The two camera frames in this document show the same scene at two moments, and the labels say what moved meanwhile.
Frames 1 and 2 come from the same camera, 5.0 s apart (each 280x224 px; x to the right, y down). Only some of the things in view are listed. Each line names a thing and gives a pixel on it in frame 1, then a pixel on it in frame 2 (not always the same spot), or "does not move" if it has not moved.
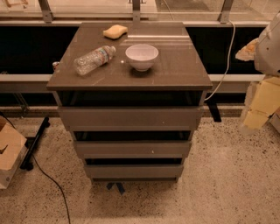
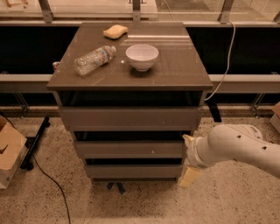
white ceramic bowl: (142, 56) does not move
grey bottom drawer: (134, 173) does not move
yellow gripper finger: (247, 53) → (188, 140)
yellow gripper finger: (253, 121) → (189, 175)
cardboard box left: (13, 147) does not move
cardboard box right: (275, 119) does not move
